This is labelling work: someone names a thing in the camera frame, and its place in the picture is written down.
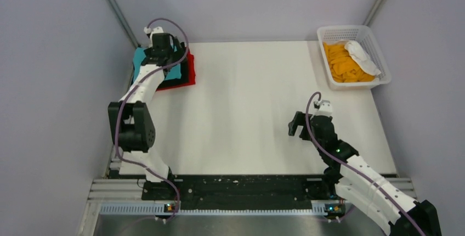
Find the cyan t-shirt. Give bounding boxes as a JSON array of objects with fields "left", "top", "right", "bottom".
[{"left": 132, "top": 47, "right": 182, "bottom": 83}]

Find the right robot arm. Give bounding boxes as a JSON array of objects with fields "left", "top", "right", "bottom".
[{"left": 288, "top": 111, "right": 441, "bottom": 235}]

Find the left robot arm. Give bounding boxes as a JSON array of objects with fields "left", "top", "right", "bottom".
[{"left": 108, "top": 32, "right": 188, "bottom": 200}]

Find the folded red t-shirt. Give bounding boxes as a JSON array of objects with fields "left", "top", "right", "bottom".
[{"left": 157, "top": 50, "right": 196, "bottom": 91}]

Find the folded black t-shirt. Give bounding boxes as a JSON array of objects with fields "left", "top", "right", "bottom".
[{"left": 157, "top": 37, "right": 191, "bottom": 91}]

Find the orange t-shirt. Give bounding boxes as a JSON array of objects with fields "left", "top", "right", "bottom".
[{"left": 323, "top": 42, "right": 376, "bottom": 83}]

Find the white plastic basket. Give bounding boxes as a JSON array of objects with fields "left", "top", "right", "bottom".
[{"left": 317, "top": 25, "right": 392, "bottom": 91}]

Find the white t-shirt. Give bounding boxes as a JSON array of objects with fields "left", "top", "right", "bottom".
[{"left": 344, "top": 40, "right": 381, "bottom": 76}]

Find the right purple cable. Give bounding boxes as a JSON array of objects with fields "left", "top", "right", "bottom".
[{"left": 305, "top": 92, "right": 427, "bottom": 236}]

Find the purple cable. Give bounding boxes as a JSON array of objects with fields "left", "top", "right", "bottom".
[
  {"left": 114, "top": 18, "right": 190, "bottom": 224},
  {"left": 305, "top": 92, "right": 427, "bottom": 236}
]

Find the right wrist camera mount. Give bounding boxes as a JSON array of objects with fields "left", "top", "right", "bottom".
[{"left": 313, "top": 100, "right": 333, "bottom": 117}]

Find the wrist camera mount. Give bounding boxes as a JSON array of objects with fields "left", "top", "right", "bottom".
[
  {"left": 313, "top": 100, "right": 333, "bottom": 117},
  {"left": 144, "top": 26, "right": 164, "bottom": 38}
]

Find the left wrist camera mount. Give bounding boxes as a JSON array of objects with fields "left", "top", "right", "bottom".
[{"left": 144, "top": 26, "right": 164, "bottom": 38}]

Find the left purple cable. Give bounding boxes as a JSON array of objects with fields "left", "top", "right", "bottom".
[{"left": 114, "top": 18, "right": 190, "bottom": 224}]

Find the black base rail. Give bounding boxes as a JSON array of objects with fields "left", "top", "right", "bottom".
[{"left": 141, "top": 175, "right": 348, "bottom": 215}]

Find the aluminium frame rail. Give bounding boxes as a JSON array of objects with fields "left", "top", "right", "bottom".
[{"left": 78, "top": 43, "right": 150, "bottom": 236}]

